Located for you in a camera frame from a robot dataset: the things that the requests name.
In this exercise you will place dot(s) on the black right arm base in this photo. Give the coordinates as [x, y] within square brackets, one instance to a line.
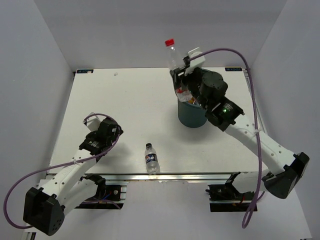
[224, 198]

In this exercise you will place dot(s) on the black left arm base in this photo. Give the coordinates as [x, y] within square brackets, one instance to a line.
[109, 195]

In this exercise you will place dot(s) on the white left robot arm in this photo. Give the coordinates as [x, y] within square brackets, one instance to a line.
[45, 207]

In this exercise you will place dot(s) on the blue sticker left corner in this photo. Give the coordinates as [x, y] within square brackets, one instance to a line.
[84, 71]

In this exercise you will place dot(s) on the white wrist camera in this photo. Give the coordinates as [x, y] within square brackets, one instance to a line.
[190, 63]
[92, 122]

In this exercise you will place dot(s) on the dark green plastic bin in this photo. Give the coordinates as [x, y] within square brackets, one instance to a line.
[191, 115]

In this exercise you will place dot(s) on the pepsi bottle black cap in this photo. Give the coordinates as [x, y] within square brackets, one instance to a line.
[151, 160]

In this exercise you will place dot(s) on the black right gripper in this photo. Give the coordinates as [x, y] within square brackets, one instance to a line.
[178, 76]

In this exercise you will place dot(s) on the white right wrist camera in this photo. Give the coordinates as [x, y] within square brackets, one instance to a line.
[190, 63]

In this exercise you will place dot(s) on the aluminium table front rail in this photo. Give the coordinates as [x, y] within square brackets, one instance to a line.
[208, 177]

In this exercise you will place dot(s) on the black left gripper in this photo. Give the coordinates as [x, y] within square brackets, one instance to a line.
[118, 131]

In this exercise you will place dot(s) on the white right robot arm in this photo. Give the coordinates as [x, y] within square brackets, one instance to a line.
[284, 167]

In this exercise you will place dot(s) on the orange juice bottle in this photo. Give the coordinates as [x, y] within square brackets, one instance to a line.
[192, 101]

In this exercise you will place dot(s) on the red label water bottle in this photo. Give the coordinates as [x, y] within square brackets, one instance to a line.
[176, 67]

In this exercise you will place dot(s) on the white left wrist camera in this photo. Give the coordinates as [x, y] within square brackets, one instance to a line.
[92, 122]

